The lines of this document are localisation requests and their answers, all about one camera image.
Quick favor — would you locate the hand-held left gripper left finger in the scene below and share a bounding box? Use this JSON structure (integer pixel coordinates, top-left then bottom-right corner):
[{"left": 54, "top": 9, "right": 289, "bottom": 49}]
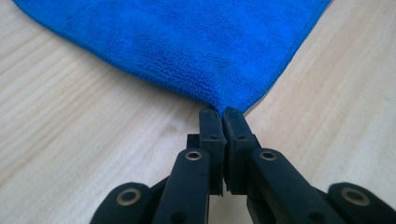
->
[{"left": 186, "top": 107, "right": 227, "bottom": 197}]

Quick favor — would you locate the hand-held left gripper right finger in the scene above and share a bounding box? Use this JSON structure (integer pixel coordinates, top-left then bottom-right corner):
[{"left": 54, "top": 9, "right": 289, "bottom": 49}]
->
[{"left": 222, "top": 106, "right": 261, "bottom": 195}]

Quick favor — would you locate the blue microfibre cloth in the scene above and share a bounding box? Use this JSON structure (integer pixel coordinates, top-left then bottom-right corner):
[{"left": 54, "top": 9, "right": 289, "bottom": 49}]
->
[{"left": 12, "top": 0, "right": 332, "bottom": 117}]

